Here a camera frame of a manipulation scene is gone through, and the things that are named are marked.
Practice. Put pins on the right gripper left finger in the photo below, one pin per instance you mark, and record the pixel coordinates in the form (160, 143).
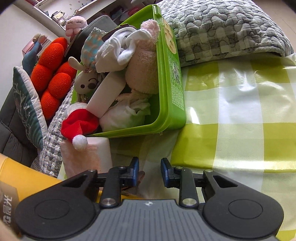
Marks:
(117, 178)

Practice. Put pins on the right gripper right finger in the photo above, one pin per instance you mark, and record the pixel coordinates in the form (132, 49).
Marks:
(181, 178)

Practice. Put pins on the pink foam block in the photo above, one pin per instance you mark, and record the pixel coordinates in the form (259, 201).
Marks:
(96, 156)

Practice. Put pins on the santa hat plush toy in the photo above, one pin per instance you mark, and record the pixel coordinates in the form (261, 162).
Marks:
(77, 124)

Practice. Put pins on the beige bunny doll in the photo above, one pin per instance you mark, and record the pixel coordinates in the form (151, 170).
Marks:
(88, 79)

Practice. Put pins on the white glove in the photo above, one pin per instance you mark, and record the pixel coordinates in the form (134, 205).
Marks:
(116, 52)

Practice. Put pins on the green terry cloth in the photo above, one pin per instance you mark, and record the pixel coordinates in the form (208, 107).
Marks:
(125, 114)

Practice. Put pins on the pink fuzzy sock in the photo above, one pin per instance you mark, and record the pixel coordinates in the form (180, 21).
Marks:
(142, 71)

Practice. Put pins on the green plastic bin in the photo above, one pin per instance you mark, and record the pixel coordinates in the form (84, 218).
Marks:
(167, 107)

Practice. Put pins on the grey checkered sofa cover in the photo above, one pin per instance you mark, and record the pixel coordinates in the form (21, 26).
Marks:
(49, 159)

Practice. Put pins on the yellow cylinder canister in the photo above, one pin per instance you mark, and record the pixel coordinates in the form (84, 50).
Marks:
(44, 207)

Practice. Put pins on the green tree pattern pillow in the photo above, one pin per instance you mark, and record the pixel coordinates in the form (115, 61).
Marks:
(29, 108)

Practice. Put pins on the orange bumpy cushion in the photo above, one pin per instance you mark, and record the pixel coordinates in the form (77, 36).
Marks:
(52, 77)

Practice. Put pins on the grey sofa armrest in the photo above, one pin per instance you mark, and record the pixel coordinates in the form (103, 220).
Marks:
(104, 23)

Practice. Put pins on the blue plush toy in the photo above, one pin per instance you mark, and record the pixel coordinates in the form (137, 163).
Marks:
(30, 58)

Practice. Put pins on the pink plush octopus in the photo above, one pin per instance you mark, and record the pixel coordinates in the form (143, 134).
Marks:
(74, 25)

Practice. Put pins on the white bookshelf desk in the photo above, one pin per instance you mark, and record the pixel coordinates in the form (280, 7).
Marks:
(43, 11)

